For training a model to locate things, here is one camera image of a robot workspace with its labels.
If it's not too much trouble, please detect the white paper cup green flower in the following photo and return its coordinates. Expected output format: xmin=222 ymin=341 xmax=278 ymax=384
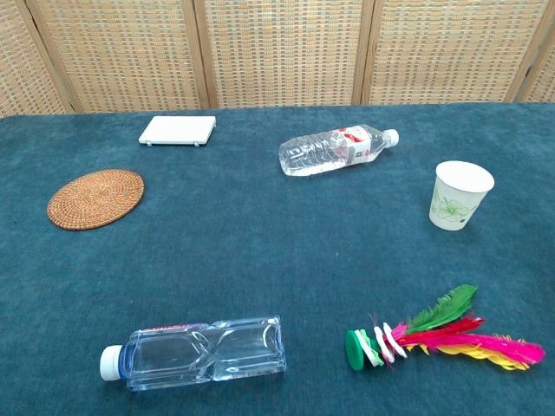
xmin=428 ymin=160 xmax=496 ymax=231

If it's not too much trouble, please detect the clear bottle red label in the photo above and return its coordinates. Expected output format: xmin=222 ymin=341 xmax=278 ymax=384
xmin=277 ymin=124 xmax=401 ymax=178

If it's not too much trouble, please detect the round woven rattan coaster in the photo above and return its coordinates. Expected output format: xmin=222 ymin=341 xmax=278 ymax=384
xmin=46 ymin=168 xmax=146 ymax=231

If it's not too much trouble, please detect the teal table cloth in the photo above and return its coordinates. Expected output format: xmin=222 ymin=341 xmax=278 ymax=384
xmin=0 ymin=102 xmax=555 ymax=416

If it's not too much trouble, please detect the flat white plastic box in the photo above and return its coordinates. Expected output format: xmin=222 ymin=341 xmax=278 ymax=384
xmin=138 ymin=115 xmax=217 ymax=148

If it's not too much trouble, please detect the woven folding screen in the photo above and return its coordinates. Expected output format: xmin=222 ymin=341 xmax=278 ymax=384
xmin=0 ymin=0 xmax=555 ymax=119

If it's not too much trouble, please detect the square clear water bottle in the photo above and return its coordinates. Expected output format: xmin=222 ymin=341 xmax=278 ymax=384
xmin=99 ymin=315 xmax=288 ymax=393

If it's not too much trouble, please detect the colourful feather shuttlecock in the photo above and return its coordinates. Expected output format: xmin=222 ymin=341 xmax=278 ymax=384
xmin=344 ymin=283 xmax=546 ymax=372

